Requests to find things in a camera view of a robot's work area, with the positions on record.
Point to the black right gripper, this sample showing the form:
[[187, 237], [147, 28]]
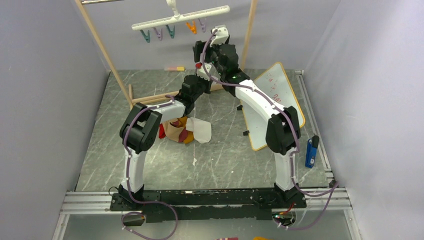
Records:
[[199, 49]]

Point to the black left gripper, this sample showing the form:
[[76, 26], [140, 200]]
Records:
[[208, 84]]

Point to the white sock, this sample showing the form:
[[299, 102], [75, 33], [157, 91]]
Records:
[[202, 130]]

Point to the white plastic clip hanger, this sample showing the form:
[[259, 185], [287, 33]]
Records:
[[180, 17]]

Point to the beige purple striped sock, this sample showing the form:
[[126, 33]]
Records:
[[171, 131]]

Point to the mustard yellow striped sock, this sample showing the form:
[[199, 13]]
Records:
[[185, 136]]

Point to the red sock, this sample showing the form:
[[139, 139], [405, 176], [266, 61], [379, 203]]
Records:
[[161, 132]]

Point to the yellow framed whiteboard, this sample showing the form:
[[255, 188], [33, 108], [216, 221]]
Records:
[[276, 85]]

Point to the wooden drying rack frame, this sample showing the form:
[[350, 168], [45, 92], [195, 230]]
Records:
[[128, 91]]

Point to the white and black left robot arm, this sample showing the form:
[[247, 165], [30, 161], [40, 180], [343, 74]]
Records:
[[141, 127]]

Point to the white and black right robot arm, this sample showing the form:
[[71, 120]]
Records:
[[282, 128]]

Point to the yellow pink marker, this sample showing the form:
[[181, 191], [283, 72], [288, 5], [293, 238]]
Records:
[[175, 69]]

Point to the teal clip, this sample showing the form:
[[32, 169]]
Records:
[[171, 30], [146, 35]]

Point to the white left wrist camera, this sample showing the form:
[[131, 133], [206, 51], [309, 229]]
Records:
[[203, 70]]

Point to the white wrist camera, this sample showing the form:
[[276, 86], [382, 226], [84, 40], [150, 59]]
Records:
[[203, 70], [220, 35]]

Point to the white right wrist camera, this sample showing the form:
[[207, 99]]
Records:
[[220, 35]]

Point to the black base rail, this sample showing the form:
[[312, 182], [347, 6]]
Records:
[[261, 203]]

